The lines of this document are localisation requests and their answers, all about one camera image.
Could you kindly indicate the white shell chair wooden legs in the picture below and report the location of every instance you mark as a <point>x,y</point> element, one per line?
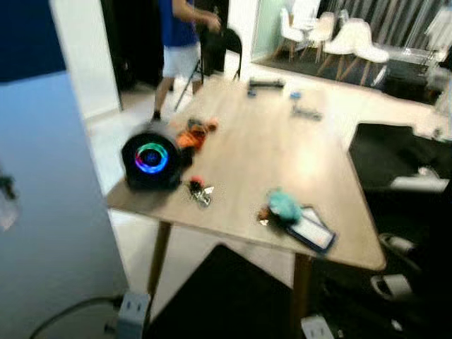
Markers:
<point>323,30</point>
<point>289,30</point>
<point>353,42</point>

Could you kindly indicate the light wooden table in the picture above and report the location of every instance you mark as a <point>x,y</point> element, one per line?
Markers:
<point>282,155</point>

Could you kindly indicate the small blue item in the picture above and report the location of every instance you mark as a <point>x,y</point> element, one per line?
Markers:
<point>295,94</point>

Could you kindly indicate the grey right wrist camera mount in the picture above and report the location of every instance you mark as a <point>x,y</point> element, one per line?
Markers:
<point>316,328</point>

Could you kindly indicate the person in blue shirt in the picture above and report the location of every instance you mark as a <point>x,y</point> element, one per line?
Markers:
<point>176,35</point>

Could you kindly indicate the long black box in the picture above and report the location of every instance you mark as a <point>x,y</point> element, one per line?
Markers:
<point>265,86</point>

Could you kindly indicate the key bunch with red tag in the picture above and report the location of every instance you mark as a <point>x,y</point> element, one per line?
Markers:
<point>198,188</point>

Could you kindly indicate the black office chair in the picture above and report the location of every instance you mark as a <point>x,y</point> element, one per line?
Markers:
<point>385,152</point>

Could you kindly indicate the orange plush toy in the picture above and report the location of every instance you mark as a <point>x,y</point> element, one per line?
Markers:
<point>192,135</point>

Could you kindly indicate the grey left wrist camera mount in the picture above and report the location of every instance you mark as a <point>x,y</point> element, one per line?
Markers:
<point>133,316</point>

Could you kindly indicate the white slipper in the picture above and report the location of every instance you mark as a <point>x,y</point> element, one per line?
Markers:
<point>393,287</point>
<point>399,244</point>

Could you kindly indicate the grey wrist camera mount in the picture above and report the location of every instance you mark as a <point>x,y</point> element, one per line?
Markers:
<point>316,328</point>
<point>133,316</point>

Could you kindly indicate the smartphone in dark case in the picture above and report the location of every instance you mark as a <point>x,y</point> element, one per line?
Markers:
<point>313,230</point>

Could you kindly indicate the grey key bunch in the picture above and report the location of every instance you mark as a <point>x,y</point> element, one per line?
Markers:
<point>306,112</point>

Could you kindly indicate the black folding chair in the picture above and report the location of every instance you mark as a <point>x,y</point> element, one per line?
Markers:
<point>219,46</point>

